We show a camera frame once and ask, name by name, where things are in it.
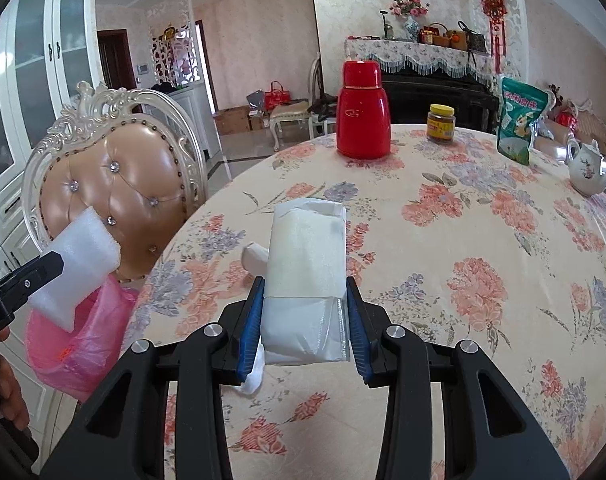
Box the dark upright piano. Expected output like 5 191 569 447
380 70 501 133

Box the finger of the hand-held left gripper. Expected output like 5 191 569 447
2 252 66 295

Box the white glass door cabinet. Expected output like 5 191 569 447
0 0 108 406

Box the ornate tufted leather chair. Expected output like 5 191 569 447
22 80 194 286
133 89 209 211

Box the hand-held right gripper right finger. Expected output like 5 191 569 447
345 276 571 480

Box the yellow lid jar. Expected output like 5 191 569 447
426 104 456 142

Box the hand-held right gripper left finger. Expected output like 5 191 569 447
40 276 265 480

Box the red thermos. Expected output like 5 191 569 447
336 59 392 158

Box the white floral teapot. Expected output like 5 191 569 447
566 140 606 197

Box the dark handbag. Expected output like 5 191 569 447
456 21 489 54

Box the brown cardboard box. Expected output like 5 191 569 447
214 106 251 135

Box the small white paper packet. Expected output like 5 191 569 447
242 241 270 274

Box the white lattice room divider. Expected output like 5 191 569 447
148 0 204 91

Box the pink trash bin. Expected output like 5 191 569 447
25 275 138 403

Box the white tissue pack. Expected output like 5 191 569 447
261 199 351 366

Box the white carved chair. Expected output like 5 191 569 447
308 55 330 136

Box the dark wooden door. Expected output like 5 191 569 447
97 30 134 93

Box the floral lace piano cover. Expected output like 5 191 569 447
344 37 499 81

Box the red bag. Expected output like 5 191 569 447
265 81 291 108

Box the white foam sheet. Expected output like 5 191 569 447
28 206 122 333

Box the pink flower bouquet vase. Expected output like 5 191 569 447
389 0 430 43

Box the person's left hand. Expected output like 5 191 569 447
0 354 32 432

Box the orange brown basket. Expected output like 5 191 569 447
419 22 451 47

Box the white upholstered stool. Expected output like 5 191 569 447
269 101 311 151

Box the red knot wall hanging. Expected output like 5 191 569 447
480 0 509 61

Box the floral tablecloth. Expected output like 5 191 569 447
128 125 606 480

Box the green snack bag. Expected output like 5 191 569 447
497 77 549 166

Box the ornate white sofa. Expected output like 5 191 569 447
548 85 606 161

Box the white crumpled tissue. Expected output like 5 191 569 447
237 344 265 397

